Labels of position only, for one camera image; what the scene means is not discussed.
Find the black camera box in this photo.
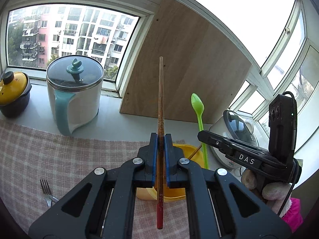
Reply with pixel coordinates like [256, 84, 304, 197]
[268, 91, 297, 165]

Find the white teal electric pot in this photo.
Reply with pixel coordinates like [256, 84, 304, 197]
[46, 55, 104, 136]

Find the red chopstick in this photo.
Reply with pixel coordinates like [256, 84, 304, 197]
[156, 56, 164, 230]

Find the black pot yellow lid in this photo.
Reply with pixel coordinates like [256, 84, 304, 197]
[1, 71, 32, 118]

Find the brown wooden chopstick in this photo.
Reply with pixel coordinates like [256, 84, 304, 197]
[188, 144, 202, 160]

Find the metal fork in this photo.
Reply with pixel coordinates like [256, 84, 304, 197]
[40, 179, 59, 208]

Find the gloved right hand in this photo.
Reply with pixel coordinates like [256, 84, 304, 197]
[241, 169, 291, 217]

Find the light wooden board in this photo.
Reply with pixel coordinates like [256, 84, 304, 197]
[120, 0, 251, 123]

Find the pink sleeve forearm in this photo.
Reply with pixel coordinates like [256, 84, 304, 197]
[282, 198, 303, 233]

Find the yellow plastic utensil container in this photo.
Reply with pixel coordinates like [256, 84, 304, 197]
[135, 143, 206, 204]

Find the black power cable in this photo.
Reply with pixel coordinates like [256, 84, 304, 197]
[276, 159, 303, 217]

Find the floral white rice cooker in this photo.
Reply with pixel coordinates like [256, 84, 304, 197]
[208, 110, 259, 178]

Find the pink plaid table cloth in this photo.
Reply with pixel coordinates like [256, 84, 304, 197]
[0, 119, 193, 239]

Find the green plastic spoon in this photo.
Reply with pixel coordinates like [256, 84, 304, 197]
[191, 93, 209, 169]

